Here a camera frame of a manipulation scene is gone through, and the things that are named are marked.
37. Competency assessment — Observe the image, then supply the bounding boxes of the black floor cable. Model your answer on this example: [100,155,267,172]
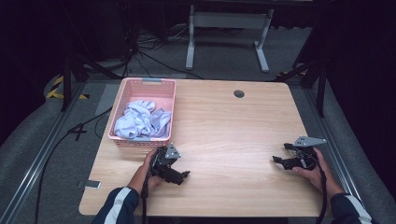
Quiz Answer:
[34,106,114,224]

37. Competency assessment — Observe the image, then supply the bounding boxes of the black metal stand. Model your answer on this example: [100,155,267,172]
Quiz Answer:
[60,50,123,113]
[275,59,329,119]

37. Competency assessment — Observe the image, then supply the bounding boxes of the yellow black floor tape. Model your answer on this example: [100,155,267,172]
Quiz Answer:
[45,75,91,101]

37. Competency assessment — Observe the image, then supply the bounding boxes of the pink plastic basket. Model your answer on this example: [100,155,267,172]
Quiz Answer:
[107,77,177,148]

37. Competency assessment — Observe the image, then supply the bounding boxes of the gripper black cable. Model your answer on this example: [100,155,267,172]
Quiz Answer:
[295,148,329,224]
[140,153,160,224]

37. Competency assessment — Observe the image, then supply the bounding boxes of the person's left hand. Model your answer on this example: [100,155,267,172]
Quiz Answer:
[127,147,166,196]

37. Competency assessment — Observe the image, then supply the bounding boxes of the aluminium floor rail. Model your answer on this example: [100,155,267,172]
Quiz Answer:
[302,88,376,224]
[0,81,88,224]

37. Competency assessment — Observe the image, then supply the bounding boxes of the white patterned towel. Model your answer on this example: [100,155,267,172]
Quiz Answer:
[113,99,173,140]

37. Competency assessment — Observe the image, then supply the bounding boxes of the white metal stand frame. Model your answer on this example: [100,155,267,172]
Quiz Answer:
[185,4,276,75]

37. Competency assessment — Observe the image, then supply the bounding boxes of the bundle of black cables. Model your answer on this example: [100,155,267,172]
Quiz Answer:
[120,6,205,80]

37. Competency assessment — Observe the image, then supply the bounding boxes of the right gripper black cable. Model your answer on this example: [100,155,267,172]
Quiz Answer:
[295,148,329,224]

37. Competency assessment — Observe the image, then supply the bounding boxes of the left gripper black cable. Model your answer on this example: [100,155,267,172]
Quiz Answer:
[140,153,160,224]

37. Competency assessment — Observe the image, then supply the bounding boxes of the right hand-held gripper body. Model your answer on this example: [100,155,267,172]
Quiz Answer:
[289,135,328,171]

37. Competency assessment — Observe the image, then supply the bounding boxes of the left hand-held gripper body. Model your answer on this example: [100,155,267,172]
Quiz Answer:
[150,142,182,183]

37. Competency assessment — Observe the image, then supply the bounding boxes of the person's right hand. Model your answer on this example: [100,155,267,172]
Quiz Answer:
[291,147,346,200]

